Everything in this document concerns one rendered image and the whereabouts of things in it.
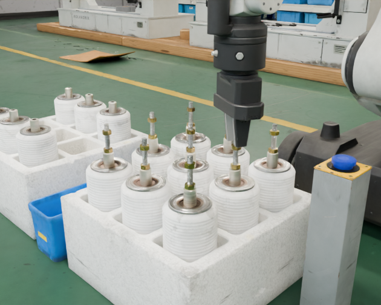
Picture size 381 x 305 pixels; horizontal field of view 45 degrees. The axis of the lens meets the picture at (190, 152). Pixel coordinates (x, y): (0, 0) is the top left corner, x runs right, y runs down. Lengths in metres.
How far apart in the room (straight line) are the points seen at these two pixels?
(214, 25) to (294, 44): 2.39
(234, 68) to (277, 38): 2.44
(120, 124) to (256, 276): 0.61
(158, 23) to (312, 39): 1.65
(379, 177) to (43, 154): 0.81
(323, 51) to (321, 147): 1.81
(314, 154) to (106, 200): 0.57
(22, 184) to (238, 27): 0.67
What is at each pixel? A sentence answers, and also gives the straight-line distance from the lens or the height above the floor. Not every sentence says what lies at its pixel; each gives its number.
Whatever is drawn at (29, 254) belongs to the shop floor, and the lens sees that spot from 1.17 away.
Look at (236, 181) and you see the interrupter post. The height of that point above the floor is 0.26.
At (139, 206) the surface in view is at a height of 0.23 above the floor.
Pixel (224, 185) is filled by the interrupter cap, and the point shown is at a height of 0.25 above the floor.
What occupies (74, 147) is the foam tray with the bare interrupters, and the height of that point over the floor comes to 0.16.
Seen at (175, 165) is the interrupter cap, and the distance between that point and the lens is 0.93.
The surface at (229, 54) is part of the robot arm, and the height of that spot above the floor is 0.50.
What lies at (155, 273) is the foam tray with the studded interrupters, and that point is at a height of 0.15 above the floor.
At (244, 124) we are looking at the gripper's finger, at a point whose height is 0.37.
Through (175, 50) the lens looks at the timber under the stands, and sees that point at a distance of 3.79.
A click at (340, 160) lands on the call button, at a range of 0.79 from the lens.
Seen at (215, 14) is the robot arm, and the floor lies 0.56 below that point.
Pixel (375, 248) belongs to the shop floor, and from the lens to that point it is 1.21.
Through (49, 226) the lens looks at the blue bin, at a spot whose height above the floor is 0.10.
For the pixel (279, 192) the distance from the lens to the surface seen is 0.93.
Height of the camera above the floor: 0.62
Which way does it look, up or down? 21 degrees down
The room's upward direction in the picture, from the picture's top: straight up
